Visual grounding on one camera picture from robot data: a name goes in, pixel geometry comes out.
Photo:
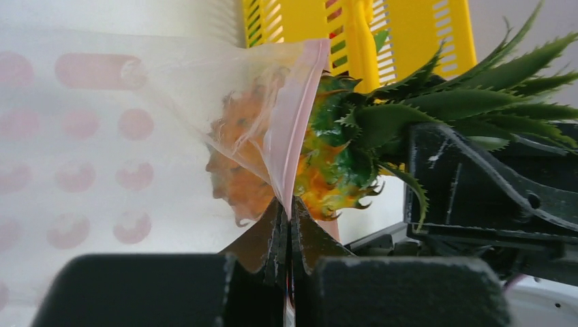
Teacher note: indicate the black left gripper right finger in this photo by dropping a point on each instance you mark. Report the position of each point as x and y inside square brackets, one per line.
[334, 287]

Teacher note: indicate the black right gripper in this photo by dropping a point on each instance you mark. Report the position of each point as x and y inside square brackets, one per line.
[515, 208]

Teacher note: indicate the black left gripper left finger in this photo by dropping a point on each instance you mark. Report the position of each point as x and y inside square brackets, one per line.
[241, 285]

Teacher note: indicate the toy pineapple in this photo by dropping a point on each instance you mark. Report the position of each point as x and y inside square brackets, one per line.
[352, 137]

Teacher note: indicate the clear pink zip top bag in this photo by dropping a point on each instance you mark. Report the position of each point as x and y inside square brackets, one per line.
[122, 144]

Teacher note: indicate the yellow plastic basket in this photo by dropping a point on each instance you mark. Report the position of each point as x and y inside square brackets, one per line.
[376, 41]

